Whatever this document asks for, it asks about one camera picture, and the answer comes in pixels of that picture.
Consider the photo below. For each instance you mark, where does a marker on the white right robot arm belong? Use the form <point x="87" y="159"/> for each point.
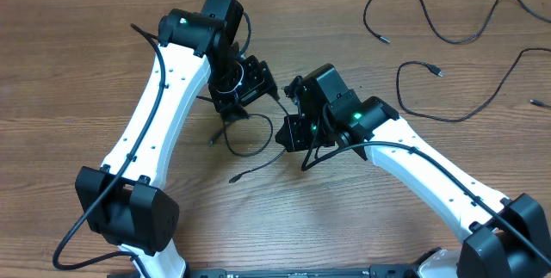
<point x="499" y="236"/>

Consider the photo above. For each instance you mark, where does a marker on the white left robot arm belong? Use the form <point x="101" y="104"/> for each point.
<point x="124" y="199"/>

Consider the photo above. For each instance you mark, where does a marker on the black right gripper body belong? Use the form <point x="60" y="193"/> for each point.
<point x="303" y="132"/>

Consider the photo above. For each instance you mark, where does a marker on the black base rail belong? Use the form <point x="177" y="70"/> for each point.
<point x="301" y="273"/>

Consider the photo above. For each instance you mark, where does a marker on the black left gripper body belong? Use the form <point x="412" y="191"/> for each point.
<point x="240" y="83"/>

